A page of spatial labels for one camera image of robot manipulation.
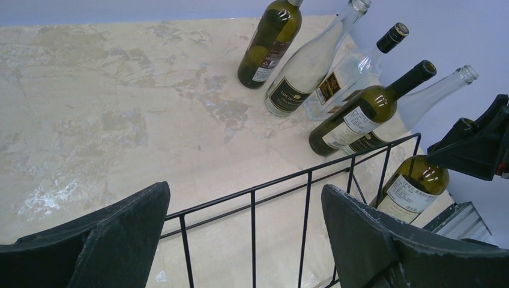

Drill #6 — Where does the clear bottle black cap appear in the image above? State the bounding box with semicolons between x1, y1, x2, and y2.
304;22;409;121

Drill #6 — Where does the dark green wine bottle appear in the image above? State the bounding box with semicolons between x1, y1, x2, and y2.
369;117;480;224

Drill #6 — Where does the clear bottle black label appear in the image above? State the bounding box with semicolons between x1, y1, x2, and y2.
343;65;478;155

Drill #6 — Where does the dark bottle silver neck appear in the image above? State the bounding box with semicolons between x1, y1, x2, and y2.
237;0;303;89

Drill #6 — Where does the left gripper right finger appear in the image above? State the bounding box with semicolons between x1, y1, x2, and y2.
321;184;508;287

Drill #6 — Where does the green bottle white label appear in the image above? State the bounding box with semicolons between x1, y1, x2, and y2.
309;60;437;157

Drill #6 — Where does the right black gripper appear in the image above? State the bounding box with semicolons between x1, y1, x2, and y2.
426;94;508;181

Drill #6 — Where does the clear tall bottle dark label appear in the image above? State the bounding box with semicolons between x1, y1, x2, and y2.
265;0;372;117

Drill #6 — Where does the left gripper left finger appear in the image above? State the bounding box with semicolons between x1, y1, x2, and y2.
1;182;170;287

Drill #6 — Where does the black wire wine rack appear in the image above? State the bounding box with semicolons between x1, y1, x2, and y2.
148;133;421;287

